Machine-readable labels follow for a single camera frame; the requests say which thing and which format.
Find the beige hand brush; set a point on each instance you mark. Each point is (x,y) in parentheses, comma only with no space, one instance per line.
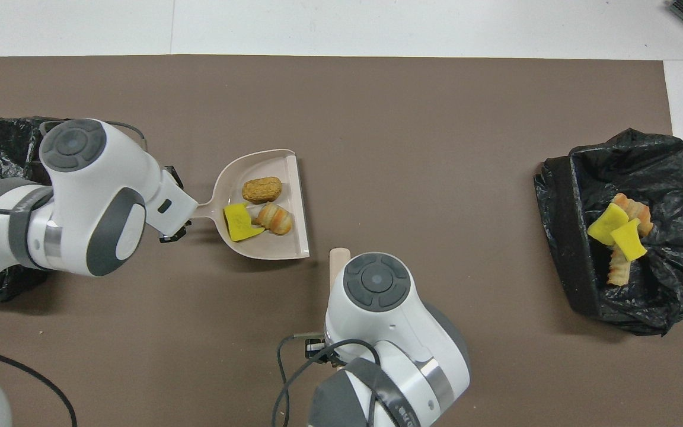
(337,264)

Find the notched yellow sponge piece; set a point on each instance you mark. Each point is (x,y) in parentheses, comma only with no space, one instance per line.
(238,224)

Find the brown table mat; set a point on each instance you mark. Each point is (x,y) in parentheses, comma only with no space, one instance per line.
(436,118)

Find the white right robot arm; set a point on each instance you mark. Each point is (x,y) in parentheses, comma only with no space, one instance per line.
(377,308)

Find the yellow green sponge piece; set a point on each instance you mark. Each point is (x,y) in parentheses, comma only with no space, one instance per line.
(630,242)
(605,226)

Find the brown bread roll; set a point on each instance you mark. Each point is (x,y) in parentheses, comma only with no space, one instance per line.
(262,190)

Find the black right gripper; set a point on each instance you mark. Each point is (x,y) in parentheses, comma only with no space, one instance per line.
(316,349)

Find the striped croissant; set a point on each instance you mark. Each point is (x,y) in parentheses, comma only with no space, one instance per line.
(619,270)
(276,219)
(638,210)

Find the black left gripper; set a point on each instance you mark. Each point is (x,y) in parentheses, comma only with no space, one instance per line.
(174,234)

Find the beige plastic dustpan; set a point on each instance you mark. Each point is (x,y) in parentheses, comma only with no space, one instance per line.
(282,178)

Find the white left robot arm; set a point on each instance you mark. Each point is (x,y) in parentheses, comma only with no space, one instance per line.
(98,196)

